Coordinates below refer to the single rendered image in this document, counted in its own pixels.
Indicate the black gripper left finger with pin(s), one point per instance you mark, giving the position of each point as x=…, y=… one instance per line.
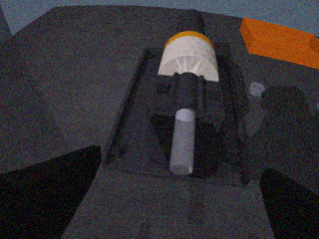
x=39, y=201

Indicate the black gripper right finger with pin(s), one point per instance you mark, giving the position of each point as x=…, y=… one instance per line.
x=293, y=210

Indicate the orange open tray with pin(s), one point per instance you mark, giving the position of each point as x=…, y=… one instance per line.
x=282, y=43

